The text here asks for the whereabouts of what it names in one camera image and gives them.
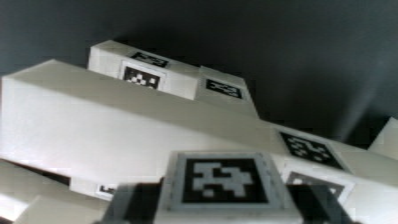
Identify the white chair seat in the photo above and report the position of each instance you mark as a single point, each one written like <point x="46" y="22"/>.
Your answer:
<point x="223" y="92"/>

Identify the white chair back frame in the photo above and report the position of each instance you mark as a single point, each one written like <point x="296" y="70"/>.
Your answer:
<point x="97" y="128"/>

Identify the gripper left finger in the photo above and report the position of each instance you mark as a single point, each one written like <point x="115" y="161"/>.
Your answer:
<point x="134" y="204"/>

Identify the white right fence wall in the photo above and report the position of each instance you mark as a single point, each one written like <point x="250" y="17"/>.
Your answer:
<point x="385" y="145"/>

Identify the white chair leg block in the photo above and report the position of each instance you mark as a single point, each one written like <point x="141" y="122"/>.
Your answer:
<point x="145" y="68"/>

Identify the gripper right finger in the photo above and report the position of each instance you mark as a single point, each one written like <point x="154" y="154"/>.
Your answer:
<point x="319" y="205"/>

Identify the white tagged cube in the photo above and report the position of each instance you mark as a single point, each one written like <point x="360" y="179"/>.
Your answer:
<point x="223" y="190"/>

